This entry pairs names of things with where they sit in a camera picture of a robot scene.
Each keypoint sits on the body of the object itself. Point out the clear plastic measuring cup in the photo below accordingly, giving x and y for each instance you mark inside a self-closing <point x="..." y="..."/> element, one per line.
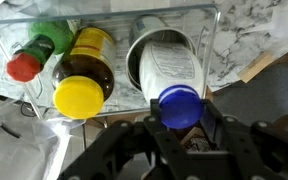
<point x="279" y="21"/>

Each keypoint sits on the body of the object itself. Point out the grey chair by window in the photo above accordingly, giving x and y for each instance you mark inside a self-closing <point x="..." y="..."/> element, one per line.
<point x="264" y="98"/>

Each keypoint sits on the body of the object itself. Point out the green bottle red cap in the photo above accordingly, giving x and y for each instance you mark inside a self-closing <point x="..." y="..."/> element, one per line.
<point x="45" y="39"/>

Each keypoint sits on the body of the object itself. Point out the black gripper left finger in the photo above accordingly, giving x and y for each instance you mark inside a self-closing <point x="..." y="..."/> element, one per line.
<point x="167" y="144"/>

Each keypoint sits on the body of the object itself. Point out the clear plastic tray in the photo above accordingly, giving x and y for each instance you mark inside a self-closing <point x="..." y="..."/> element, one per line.
<point x="192" y="25"/>

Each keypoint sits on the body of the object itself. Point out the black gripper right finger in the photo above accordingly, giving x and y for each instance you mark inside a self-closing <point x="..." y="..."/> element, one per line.
<point x="213" y="125"/>

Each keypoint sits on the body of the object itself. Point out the small wooden block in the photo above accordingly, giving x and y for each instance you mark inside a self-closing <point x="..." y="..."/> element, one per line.
<point x="256" y="66"/>

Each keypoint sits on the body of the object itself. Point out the white bottle blue cap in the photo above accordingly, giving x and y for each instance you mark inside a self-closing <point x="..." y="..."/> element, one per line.
<point x="171" y="73"/>

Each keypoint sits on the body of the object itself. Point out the brown bottle yellow lid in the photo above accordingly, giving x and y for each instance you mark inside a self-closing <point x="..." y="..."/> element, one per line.
<point x="84" y="77"/>

